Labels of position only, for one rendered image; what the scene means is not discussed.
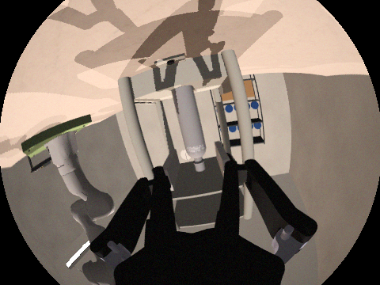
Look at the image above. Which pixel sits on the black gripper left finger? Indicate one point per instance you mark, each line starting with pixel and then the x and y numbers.
pixel 118 241

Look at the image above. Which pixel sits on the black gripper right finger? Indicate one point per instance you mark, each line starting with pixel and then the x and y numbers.
pixel 289 228

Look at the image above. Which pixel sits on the grey shelving unit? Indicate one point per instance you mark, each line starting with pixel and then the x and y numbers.
pixel 222 74

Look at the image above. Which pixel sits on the grey bottle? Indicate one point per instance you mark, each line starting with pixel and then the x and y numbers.
pixel 190 125

